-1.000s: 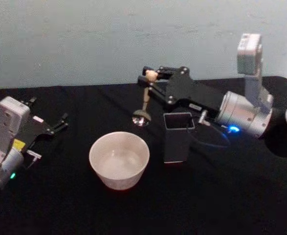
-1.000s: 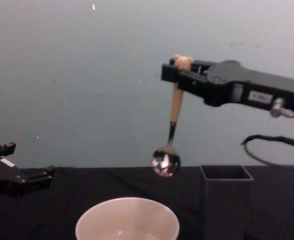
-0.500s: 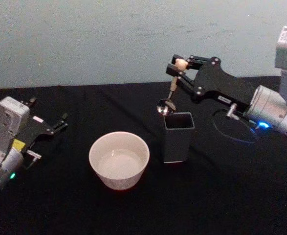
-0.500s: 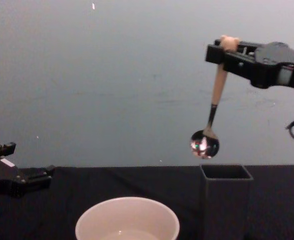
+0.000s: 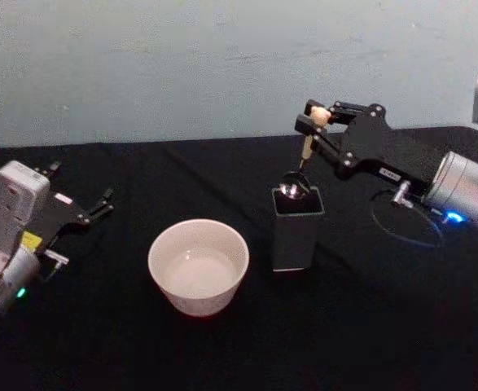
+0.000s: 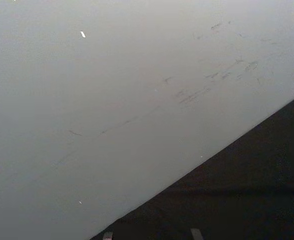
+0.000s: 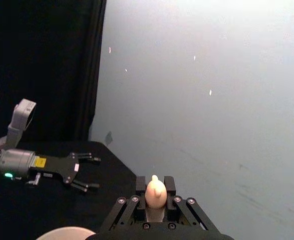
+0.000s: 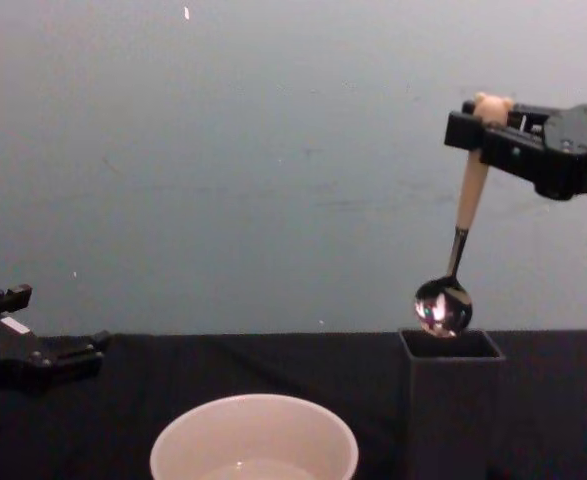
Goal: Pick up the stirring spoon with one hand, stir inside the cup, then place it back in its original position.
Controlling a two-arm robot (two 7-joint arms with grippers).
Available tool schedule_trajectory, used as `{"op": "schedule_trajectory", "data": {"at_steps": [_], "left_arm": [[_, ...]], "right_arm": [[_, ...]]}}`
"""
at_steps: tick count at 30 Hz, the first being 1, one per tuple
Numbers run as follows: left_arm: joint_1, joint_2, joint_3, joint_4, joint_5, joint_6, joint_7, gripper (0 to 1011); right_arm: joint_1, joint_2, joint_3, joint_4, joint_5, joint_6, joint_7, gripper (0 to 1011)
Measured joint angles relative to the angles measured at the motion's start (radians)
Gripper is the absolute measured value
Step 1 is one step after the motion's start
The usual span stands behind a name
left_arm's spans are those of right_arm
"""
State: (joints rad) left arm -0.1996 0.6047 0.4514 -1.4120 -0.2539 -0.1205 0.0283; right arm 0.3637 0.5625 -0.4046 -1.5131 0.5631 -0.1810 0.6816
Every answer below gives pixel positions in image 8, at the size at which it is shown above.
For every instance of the white round bowl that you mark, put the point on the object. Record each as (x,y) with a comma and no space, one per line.
(188,445)

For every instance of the black table cloth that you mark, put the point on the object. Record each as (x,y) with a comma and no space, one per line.
(253,362)

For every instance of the black square utensil holder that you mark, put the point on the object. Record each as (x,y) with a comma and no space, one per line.
(453,400)

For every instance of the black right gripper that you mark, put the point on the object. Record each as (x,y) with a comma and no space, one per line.
(575,135)

